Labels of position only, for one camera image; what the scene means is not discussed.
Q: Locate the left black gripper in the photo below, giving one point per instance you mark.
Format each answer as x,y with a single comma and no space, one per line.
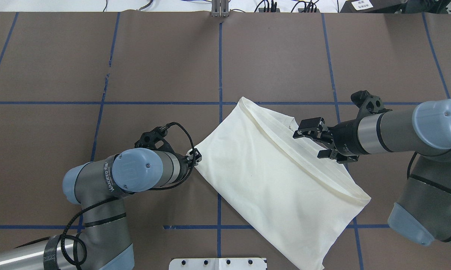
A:
185,165

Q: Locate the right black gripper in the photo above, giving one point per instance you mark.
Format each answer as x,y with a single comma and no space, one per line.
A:
345,140

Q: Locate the white long-sleeve printed shirt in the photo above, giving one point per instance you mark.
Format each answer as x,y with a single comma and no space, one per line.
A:
300,204

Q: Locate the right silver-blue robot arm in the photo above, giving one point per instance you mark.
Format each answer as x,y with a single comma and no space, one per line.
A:
423,212

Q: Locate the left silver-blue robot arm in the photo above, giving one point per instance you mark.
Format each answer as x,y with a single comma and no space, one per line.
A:
97,238

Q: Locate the small electronics board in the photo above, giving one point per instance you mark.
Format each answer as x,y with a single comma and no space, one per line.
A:
305,6
267,6

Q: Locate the black power adapter box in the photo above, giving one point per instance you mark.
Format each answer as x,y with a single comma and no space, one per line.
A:
372,6

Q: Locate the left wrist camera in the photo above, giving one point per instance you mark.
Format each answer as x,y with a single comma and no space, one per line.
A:
155,140

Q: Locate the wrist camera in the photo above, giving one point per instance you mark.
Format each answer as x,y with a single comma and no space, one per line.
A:
155,140
368,104

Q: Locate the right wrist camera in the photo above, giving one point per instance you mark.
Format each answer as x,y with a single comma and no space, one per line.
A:
368,104

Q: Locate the white camera mast with base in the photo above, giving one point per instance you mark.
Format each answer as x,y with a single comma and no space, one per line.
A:
252,263

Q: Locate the aluminium frame post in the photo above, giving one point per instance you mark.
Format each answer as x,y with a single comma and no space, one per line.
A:
220,8

